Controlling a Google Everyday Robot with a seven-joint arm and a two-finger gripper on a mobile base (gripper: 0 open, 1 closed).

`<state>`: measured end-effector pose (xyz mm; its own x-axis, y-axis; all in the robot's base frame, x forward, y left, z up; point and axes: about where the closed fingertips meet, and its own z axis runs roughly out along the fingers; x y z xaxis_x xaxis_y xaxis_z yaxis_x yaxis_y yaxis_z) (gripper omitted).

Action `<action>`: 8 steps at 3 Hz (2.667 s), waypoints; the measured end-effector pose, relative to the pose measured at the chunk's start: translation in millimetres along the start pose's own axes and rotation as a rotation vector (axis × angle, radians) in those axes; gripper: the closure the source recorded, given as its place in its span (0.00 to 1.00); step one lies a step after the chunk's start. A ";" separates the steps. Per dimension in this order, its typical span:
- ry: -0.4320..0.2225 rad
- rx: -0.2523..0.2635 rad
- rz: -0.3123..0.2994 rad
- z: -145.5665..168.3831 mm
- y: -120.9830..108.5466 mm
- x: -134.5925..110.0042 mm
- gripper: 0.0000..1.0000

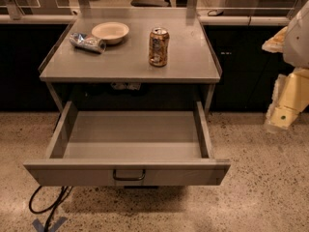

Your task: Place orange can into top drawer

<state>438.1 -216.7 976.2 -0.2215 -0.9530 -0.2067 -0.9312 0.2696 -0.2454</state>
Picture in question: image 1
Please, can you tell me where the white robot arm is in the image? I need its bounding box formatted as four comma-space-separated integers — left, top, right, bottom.
262, 1, 309, 132

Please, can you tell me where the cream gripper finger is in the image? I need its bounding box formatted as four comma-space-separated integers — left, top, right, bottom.
262, 27, 288, 53
265, 68, 309, 132

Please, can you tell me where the grey metal cabinet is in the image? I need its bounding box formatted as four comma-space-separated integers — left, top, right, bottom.
40, 7, 221, 111

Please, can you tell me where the white counter ledge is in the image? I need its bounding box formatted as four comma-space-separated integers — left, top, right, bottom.
0, 14, 290, 26

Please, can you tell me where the black floor cable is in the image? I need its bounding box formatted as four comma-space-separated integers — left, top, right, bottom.
28, 186, 73, 232

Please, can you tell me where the open grey top drawer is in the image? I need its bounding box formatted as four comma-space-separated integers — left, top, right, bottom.
24, 101, 230, 187

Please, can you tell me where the white bowl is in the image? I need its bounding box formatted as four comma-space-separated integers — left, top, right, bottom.
92, 22, 129, 44

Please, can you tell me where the black drawer handle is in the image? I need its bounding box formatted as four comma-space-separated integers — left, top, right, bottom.
113, 169, 146, 182

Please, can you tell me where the orange soda can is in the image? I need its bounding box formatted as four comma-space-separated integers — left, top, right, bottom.
149, 27, 170, 67

